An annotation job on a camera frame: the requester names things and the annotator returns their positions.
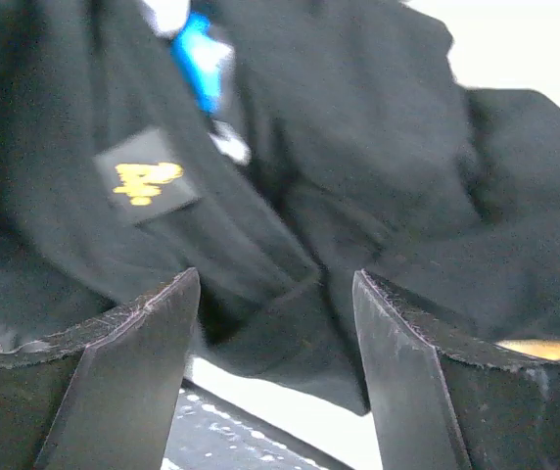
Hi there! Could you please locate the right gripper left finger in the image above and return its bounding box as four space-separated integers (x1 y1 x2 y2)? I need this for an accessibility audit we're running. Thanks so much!
0 268 201 470

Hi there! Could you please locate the black t shirt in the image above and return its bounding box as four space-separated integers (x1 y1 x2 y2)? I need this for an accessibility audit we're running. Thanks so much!
0 1 560 415

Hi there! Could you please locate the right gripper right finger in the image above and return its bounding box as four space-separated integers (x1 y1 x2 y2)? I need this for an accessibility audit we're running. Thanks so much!
352 271 560 469

